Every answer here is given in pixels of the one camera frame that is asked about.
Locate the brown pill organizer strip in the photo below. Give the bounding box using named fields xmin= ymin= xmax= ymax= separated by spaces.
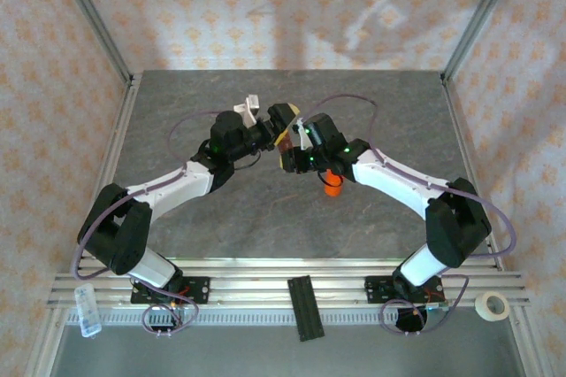
xmin=276 ymin=137 xmax=296 ymax=170

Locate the orange pill bottle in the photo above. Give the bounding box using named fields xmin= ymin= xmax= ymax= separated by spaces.
xmin=323 ymin=168 xmax=345 ymax=198

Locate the patterned cloth backdrop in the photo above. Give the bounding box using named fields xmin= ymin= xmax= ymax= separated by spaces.
xmin=0 ymin=0 xmax=566 ymax=377

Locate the clear plastic bottle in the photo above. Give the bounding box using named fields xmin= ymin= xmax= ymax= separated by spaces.
xmin=73 ymin=283 xmax=103 ymax=339

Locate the white tape roll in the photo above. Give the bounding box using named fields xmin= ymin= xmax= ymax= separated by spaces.
xmin=475 ymin=290 xmax=511 ymax=322

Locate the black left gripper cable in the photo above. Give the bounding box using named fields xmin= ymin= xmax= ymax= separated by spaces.
xmin=232 ymin=153 xmax=263 ymax=173

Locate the aluminium table side rail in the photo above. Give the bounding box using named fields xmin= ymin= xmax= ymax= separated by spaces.
xmin=440 ymin=71 xmax=505 ymax=272
xmin=70 ymin=71 xmax=143 ymax=272

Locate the aluminium mounting rail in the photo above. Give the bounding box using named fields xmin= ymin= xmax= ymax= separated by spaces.
xmin=46 ymin=257 xmax=532 ymax=311

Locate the black rail piece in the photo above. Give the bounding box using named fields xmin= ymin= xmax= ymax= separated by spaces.
xmin=287 ymin=276 xmax=326 ymax=342

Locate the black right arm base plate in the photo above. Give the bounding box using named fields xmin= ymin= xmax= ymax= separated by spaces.
xmin=364 ymin=274 xmax=445 ymax=305

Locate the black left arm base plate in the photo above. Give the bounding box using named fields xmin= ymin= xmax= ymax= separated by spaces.
xmin=131 ymin=276 xmax=211 ymax=305

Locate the grey slotted cable duct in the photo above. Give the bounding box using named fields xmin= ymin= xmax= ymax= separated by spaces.
xmin=65 ymin=308 xmax=519 ymax=327

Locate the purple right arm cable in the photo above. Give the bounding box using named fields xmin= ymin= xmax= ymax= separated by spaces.
xmin=295 ymin=93 xmax=516 ymax=338

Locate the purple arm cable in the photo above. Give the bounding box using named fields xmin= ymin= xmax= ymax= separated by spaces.
xmin=70 ymin=109 xmax=249 ymax=338
xmin=295 ymin=93 xmax=516 ymax=338

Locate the aluminium frame post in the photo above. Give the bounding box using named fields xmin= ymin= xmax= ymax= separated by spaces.
xmin=47 ymin=0 xmax=136 ymax=86
xmin=441 ymin=0 xmax=528 ymax=82

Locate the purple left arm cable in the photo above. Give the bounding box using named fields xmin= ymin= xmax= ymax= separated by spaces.
xmin=70 ymin=109 xmax=249 ymax=338

